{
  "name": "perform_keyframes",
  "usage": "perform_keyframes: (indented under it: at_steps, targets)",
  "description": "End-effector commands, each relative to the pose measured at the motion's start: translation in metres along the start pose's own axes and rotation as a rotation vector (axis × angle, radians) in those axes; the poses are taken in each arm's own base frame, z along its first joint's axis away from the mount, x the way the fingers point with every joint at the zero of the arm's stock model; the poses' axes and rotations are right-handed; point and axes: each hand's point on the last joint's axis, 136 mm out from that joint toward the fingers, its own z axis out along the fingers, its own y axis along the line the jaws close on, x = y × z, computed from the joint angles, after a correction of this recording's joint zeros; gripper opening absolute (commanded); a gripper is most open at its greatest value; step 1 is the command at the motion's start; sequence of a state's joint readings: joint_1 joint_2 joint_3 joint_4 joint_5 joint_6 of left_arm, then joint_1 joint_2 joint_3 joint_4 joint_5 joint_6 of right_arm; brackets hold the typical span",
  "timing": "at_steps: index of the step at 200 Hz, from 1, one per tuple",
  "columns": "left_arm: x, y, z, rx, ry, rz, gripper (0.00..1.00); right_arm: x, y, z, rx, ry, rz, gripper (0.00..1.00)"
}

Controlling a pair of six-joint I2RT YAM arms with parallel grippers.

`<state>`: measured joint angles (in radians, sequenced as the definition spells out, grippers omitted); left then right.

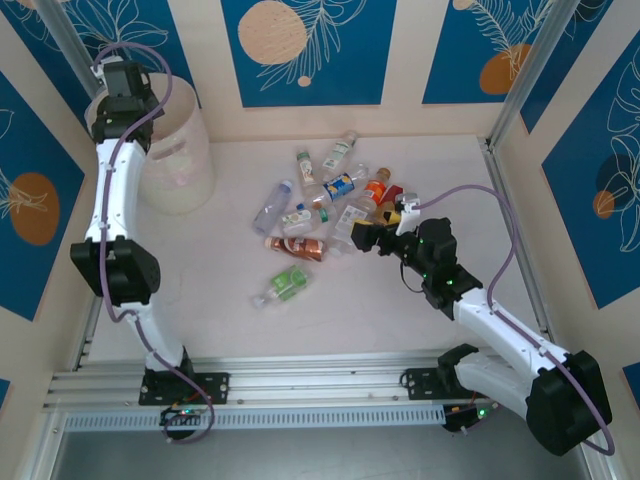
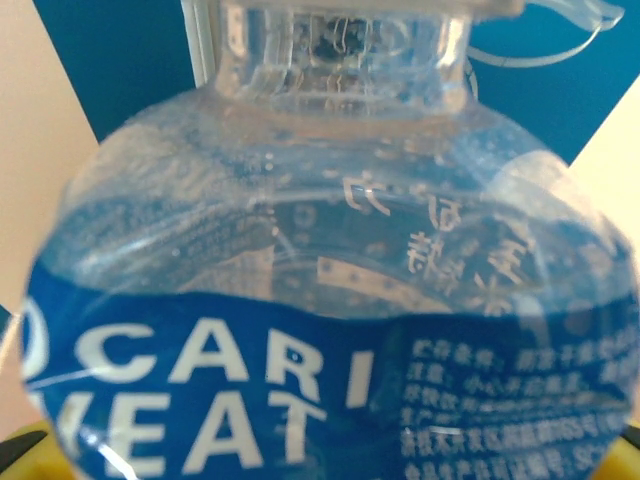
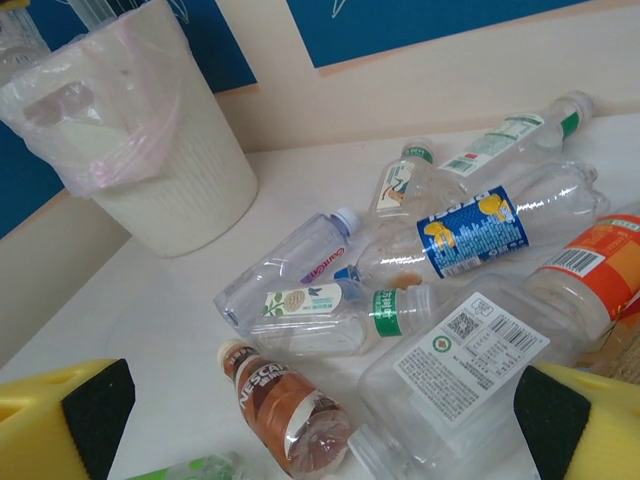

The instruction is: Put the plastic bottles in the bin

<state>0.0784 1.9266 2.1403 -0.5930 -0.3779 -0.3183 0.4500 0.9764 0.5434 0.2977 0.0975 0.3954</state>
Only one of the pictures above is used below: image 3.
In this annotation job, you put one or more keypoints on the clear bottle purple Ganten print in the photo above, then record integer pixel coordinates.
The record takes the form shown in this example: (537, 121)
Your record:
(300, 255)

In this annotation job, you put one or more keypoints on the orange label plastic bottle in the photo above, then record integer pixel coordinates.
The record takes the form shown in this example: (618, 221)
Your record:
(600, 280)

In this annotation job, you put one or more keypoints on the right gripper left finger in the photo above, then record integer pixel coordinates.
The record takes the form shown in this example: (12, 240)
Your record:
(40, 430)

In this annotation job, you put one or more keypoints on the large clear bottle white label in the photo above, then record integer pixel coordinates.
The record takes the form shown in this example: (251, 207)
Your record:
(450, 380)

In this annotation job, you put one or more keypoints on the clear bottle blue Pepsi label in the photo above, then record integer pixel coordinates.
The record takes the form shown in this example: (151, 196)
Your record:
(475, 230)

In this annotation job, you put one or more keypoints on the red label plastic bottle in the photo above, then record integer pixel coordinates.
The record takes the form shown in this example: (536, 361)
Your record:
(625, 355)

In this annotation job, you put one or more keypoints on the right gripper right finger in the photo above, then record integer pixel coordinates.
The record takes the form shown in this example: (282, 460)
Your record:
(600, 435)

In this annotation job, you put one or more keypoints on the clear bottle flower label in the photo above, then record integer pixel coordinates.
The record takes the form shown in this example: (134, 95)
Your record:
(300, 302)

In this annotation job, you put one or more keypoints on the white ribbed plastic bin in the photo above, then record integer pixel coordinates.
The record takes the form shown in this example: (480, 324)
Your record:
(200, 200)

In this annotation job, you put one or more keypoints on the clear bottle green white label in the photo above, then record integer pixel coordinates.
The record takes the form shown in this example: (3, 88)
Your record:
(495, 145)

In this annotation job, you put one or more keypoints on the clear plastic bin liner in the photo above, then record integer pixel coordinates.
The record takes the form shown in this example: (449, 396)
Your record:
(125, 100)

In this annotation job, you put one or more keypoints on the brown Nescafe bottle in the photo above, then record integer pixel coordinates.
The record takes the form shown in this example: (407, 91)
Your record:
(280, 395)

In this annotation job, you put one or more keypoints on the aluminium corner post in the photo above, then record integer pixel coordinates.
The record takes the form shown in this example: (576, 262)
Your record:
(92, 10)

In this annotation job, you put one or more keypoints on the clear bottle bird label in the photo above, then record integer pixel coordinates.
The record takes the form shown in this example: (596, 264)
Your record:
(395, 185)

